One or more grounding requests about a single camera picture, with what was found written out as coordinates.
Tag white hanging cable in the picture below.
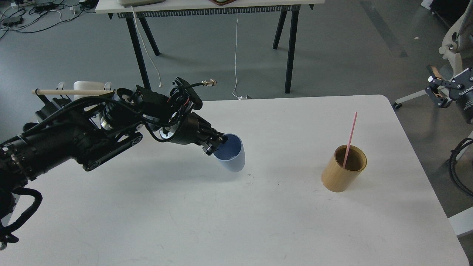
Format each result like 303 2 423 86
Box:
232 14 242 100

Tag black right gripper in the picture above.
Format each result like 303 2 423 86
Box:
425 65 473 124

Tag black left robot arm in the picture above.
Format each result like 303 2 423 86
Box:
0 77 228 250

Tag black wire dish rack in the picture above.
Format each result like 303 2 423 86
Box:
31 89 114 122

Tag background table black legs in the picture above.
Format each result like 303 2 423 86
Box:
96 0 326 103

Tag white looped cable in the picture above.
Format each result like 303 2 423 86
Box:
131 6 163 88

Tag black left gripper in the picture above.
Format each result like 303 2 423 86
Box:
163 113 228 156

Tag floor cables and adapters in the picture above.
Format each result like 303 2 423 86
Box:
0 0 98 38

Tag wooden cylindrical holder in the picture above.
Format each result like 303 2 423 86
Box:
321 145 368 192

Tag pink chopstick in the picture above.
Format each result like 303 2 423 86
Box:
342 112 358 169

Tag blue cup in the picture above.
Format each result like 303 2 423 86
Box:
213 133 246 173

